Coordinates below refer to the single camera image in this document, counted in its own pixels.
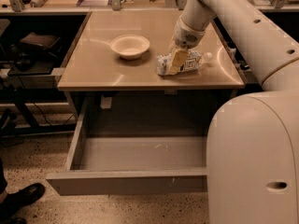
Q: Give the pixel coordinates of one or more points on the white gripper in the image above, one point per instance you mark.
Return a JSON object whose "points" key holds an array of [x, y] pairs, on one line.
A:
{"points": [[186, 36]]}

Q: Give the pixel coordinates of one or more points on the clear plastic water bottle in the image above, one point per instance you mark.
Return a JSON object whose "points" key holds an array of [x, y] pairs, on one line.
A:
{"points": [[193, 62]]}

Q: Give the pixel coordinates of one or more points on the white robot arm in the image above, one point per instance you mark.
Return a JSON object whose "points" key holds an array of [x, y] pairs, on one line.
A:
{"points": [[252, 145]]}

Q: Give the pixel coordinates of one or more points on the open grey top drawer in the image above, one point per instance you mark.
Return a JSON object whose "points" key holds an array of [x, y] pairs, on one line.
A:
{"points": [[145, 143]]}

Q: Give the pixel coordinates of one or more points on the white bowl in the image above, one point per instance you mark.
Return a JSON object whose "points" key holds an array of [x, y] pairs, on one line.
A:
{"points": [[130, 47]]}

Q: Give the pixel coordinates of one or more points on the beige top cabinet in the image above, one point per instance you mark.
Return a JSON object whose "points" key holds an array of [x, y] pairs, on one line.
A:
{"points": [[94, 66]]}

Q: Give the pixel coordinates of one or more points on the black bag on shelf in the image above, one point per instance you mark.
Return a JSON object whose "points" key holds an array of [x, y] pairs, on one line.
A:
{"points": [[40, 45]]}

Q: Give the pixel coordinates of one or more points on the black shoe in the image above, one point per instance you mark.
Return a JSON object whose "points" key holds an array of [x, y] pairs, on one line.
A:
{"points": [[14, 202]]}

